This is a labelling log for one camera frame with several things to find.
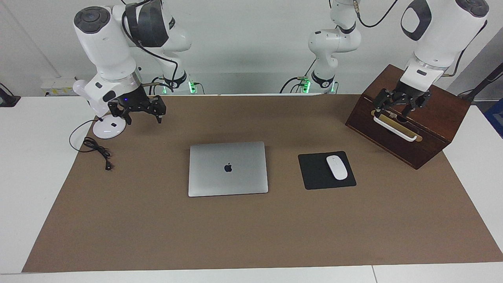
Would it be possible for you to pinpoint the white computer mouse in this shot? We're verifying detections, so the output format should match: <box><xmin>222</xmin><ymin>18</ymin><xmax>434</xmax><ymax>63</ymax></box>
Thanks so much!
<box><xmin>326</xmin><ymin>155</ymin><xmax>349</xmax><ymax>181</ymax></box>

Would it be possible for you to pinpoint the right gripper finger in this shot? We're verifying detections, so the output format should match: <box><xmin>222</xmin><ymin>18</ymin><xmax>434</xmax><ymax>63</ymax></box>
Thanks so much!
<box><xmin>152</xmin><ymin>96</ymin><xmax>167</xmax><ymax>124</ymax></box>
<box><xmin>108</xmin><ymin>102</ymin><xmax>132</xmax><ymax>125</ymax></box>

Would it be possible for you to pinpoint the white desk lamp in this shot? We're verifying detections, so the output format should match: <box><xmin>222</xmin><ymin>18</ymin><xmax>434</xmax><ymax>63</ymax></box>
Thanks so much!
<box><xmin>73</xmin><ymin>80</ymin><xmax>127</xmax><ymax>139</ymax></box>

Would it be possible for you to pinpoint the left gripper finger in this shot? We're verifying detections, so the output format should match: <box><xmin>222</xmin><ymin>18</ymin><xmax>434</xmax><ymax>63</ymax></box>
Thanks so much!
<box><xmin>401</xmin><ymin>92</ymin><xmax>431</xmax><ymax>118</ymax></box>
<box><xmin>373</xmin><ymin>89</ymin><xmax>395</xmax><ymax>118</ymax></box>

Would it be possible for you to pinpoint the black base cable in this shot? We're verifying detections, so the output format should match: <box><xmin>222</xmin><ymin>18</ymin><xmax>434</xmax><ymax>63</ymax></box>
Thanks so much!
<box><xmin>148</xmin><ymin>77</ymin><xmax>165</xmax><ymax>95</ymax></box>
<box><xmin>280</xmin><ymin>59</ymin><xmax>317</xmax><ymax>94</ymax></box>

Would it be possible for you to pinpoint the black bracket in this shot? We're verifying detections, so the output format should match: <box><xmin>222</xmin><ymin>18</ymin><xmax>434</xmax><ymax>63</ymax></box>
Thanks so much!
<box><xmin>0</xmin><ymin>84</ymin><xmax>21</xmax><ymax>107</ymax></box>

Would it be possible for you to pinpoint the brown table mat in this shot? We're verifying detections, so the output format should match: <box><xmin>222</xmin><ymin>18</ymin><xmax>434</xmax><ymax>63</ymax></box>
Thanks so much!
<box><xmin>22</xmin><ymin>94</ymin><xmax>503</xmax><ymax>273</ymax></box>

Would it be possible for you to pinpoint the black mouse pad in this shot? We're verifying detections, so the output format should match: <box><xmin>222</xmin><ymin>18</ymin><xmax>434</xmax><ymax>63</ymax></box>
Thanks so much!
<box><xmin>298</xmin><ymin>151</ymin><xmax>357</xmax><ymax>190</ymax></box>

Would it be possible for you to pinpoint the blue crate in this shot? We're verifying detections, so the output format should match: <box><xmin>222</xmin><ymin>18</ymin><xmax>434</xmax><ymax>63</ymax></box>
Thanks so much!
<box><xmin>484</xmin><ymin>98</ymin><xmax>503</xmax><ymax>139</ymax></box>

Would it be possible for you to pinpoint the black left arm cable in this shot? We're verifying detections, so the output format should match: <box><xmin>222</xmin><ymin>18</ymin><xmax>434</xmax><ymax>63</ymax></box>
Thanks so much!
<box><xmin>354</xmin><ymin>0</ymin><xmax>398</xmax><ymax>28</ymax></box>

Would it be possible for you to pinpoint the black lamp power cable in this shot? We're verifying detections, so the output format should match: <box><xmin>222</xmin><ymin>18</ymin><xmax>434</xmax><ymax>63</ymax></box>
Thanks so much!
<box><xmin>69</xmin><ymin>119</ymin><xmax>114</xmax><ymax>171</ymax></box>

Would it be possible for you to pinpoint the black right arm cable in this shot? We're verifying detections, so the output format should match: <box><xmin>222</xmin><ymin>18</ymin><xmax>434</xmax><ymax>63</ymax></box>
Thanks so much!
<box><xmin>121</xmin><ymin>0</ymin><xmax>178</xmax><ymax>92</ymax></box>

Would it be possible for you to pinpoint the silver laptop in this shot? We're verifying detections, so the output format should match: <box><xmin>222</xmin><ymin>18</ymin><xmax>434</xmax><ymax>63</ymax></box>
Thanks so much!
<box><xmin>188</xmin><ymin>141</ymin><xmax>269</xmax><ymax>197</ymax></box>

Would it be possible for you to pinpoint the white box handle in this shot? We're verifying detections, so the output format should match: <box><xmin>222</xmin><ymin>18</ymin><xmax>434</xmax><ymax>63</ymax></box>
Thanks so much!
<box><xmin>373</xmin><ymin>113</ymin><xmax>418</xmax><ymax>142</ymax></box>

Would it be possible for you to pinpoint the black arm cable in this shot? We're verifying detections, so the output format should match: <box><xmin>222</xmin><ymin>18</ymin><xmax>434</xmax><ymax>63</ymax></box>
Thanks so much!
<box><xmin>354</xmin><ymin>0</ymin><xmax>398</xmax><ymax>28</ymax></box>
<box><xmin>121</xmin><ymin>0</ymin><xmax>178</xmax><ymax>92</ymax></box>

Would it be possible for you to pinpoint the white power strip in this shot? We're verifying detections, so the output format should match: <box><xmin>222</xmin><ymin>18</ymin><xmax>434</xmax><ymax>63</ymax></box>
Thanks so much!
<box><xmin>41</xmin><ymin>77</ymin><xmax>76</xmax><ymax>96</ymax></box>

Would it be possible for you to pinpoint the black stand pole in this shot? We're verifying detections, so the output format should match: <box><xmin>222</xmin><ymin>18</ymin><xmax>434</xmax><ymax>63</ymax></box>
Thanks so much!
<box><xmin>458</xmin><ymin>63</ymin><xmax>503</xmax><ymax>103</ymax></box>

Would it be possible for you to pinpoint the dark wooden box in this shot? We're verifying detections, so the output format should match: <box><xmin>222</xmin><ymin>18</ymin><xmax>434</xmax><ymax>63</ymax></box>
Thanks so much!
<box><xmin>345</xmin><ymin>64</ymin><xmax>471</xmax><ymax>170</ymax></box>

